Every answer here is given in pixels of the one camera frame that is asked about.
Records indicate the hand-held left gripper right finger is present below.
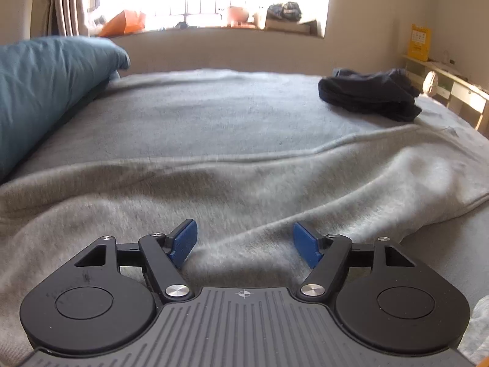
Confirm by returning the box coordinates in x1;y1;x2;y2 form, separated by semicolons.
292;221;417;306

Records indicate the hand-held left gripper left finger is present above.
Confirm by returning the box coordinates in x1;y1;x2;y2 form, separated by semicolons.
74;219;198;306

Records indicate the grey bed blanket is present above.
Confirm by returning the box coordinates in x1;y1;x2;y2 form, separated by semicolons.
0;68;489;314

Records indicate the dark navy garment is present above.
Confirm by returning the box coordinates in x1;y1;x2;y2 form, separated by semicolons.
318;68;423;123

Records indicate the cream carved bedpost finial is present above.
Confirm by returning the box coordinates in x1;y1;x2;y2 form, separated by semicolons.
422;71;438;98

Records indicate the teal pillow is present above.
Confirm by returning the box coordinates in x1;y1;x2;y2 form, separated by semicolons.
0;36;131;184

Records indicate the cardboard box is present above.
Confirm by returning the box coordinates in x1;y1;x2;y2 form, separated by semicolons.
263;17;318;34

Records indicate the cream desk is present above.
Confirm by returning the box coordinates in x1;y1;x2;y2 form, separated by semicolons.
400;54;489;131

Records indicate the orange bag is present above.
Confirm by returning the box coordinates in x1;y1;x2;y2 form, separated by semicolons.
98;9;146;38

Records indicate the yellow box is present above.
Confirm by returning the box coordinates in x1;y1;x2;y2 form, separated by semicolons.
408;24;432;61

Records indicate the terracotta pot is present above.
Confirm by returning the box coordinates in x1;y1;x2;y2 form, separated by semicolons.
227;6;250;24

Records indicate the beige curtain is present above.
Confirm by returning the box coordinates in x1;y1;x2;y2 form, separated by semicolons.
32;0;94;39

